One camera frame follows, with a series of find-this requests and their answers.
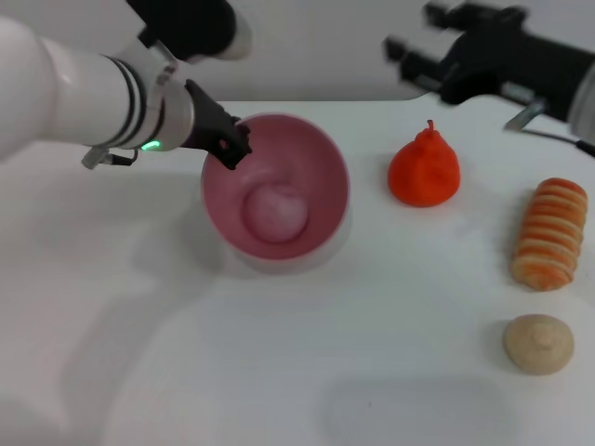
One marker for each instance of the beige toy bun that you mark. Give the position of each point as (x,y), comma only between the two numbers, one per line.
(537,346)

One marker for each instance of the orange toy pear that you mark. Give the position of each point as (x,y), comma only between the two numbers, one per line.
(423,172)

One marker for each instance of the pink toy peach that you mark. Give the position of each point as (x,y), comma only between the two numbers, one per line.
(276,213)

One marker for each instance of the orange striped toy bread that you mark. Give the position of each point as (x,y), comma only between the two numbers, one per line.
(551,232)

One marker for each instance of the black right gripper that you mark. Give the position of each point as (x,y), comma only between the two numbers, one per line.
(497,60)

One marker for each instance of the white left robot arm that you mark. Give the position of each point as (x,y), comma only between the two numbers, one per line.
(70,102)

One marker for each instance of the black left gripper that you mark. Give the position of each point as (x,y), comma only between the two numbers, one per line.
(209,123)

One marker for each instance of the left wrist camera housing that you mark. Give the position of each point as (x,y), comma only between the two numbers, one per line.
(195,28)

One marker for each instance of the pink plastic bowl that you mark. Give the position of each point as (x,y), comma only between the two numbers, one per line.
(307,153)

